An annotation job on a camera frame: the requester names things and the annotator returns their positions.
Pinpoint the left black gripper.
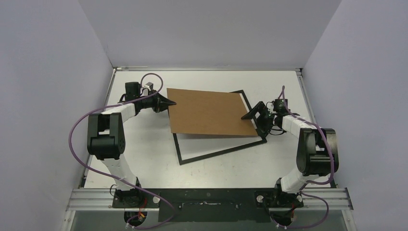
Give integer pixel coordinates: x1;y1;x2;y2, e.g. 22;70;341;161
137;89;176;113

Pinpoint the black picture frame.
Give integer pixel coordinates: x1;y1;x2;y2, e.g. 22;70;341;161
172;90;268;166

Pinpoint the brown cardboard backing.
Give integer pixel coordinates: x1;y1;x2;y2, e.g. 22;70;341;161
167;88;257;137

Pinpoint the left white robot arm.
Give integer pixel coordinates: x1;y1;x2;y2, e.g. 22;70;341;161
87;82;176;207

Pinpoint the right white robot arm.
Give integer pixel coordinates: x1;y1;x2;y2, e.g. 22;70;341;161
241;99;339;206

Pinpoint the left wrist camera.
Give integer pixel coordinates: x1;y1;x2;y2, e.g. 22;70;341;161
143;82;154;91

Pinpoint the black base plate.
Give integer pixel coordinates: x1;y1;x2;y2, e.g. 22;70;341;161
112;188;304;223

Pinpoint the aluminium front rail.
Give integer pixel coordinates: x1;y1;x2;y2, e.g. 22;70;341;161
67;188;354;211

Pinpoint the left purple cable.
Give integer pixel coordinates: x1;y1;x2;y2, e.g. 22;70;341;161
68;73;176;230

